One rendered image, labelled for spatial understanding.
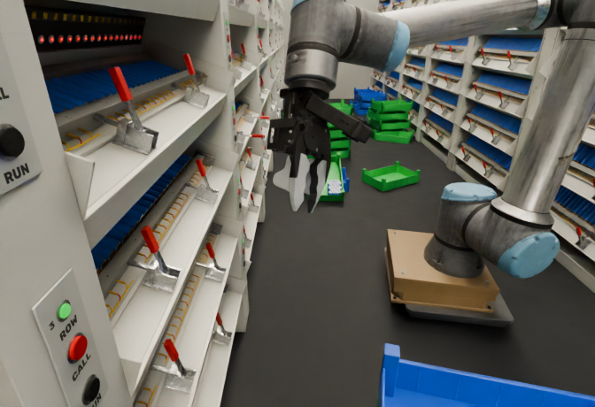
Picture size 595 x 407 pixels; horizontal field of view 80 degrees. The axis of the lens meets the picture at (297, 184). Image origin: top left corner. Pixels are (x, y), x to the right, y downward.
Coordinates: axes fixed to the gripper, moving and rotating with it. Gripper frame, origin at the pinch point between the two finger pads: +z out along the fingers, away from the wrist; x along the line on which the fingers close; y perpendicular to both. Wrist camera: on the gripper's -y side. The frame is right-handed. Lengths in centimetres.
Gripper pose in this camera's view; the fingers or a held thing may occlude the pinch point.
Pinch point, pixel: (306, 204)
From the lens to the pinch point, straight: 57.8
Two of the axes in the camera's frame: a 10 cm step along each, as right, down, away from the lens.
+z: -1.1, 9.9, -0.7
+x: -6.2, -1.2, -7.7
